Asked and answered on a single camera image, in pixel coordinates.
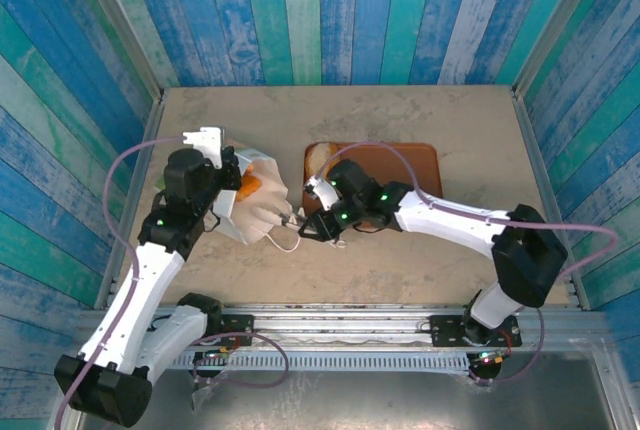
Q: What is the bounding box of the slotted grey cable duct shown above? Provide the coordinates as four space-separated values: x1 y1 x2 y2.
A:
169 349 474 375

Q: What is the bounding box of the small controller circuit board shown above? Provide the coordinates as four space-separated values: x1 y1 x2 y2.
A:
193 347 236 366
468 348 512 367

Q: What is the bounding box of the grey metal panel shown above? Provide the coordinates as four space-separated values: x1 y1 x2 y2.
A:
49 367 626 430

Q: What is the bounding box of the golden striped bread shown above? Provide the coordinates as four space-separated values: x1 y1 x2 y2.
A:
237 173 264 204

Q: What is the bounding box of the pale oval bread roll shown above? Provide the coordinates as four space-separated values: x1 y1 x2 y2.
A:
305 142 342 187

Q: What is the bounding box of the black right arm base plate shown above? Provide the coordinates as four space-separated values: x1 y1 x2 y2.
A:
428 313 522 349

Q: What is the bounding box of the aluminium corner post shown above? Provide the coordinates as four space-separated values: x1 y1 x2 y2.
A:
510 0 610 97
68 0 167 101

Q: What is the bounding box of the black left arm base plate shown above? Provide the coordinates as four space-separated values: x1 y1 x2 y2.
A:
199 313 255 349

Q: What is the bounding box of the aluminium extrusion rail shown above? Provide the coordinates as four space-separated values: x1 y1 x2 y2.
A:
74 302 614 351

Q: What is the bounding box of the aluminium table side rail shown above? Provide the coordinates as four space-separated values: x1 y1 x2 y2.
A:
94 89 167 310
512 89 591 310

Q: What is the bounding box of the brown plastic tray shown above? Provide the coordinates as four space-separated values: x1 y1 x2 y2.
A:
301 141 445 231

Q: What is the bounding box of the clear plastic wrap piece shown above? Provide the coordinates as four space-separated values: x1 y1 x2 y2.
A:
189 374 224 411

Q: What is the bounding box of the white printed paper bag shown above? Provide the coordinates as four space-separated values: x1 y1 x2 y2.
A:
153 143 304 255

